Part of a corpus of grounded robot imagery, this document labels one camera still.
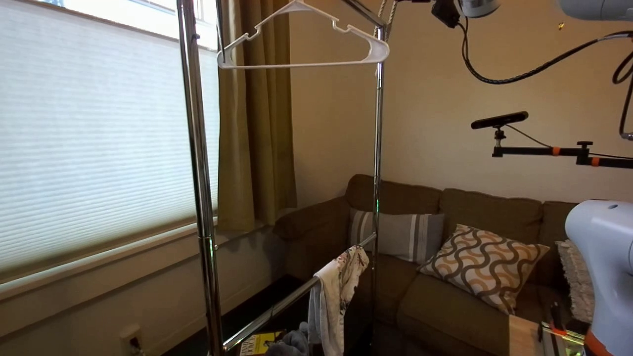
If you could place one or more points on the floral print cloth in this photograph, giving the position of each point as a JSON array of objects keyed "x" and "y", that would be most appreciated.
[{"x": 336, "y": 298}]

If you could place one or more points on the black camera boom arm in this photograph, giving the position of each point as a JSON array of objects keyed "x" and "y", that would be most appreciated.
[{"x": 534, "y": 151}]

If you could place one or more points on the light wooden box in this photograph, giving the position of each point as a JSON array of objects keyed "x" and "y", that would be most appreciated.
[{"x": 524, "y": 339}]

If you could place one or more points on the white wall outlet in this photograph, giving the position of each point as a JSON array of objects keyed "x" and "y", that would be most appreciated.
[{"x": 130, "y": 341}]

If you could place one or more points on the wave patterned pillow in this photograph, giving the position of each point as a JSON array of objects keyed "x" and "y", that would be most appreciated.
[{"x": 484, "y": 266}]

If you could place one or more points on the olive brown sofa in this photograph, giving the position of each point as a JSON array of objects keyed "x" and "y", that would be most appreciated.
[{"x": 427, "y": 309}]

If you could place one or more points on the white window blind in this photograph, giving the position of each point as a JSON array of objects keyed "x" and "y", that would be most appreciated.
[{"x": 85, "y": 131}]

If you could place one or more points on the olive green curtain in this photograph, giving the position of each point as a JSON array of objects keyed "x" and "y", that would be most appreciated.
[{"x": 257, "y": 131}]

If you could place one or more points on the chrome rack post by sofa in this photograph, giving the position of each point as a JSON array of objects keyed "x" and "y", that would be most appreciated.
[{"x": 377, "y": 131}]

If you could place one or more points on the chrome rack top rail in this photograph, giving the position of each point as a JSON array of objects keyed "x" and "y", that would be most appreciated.
[{"x": 368, "y": 15}]

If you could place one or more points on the chrome rack post green light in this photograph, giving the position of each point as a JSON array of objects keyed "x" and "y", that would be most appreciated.
[{"x": 197, "y": 165}]

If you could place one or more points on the black bar camera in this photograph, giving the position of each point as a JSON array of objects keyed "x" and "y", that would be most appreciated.
[{"x": 498, "y": 120}]

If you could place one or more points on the chrome rack rail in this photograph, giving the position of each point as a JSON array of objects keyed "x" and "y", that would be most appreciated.
[
  {"x": 368, "y": 15},
  {"x": 263, "y": 321}
]

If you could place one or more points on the white knit pillow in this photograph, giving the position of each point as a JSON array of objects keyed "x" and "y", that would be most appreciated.
[{"x": 575, "y": 278}]

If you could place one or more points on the white plastic clothes hanger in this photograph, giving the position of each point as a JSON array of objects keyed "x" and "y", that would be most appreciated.
[{"x": 302, "y": 64}]

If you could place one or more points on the dark grey cloth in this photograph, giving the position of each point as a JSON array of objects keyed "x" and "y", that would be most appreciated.
[{"x": 288, "y": 345}]

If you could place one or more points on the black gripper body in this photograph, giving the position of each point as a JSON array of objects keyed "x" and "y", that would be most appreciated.
[{"x": 447, "y": 13}]

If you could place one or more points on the yellow printed package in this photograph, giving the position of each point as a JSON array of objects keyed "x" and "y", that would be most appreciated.
[{"x": 259, "y": 343}]

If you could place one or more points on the chrome rack lower rail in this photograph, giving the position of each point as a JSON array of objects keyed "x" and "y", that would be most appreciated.
[{"x": 263, "y": 321}]

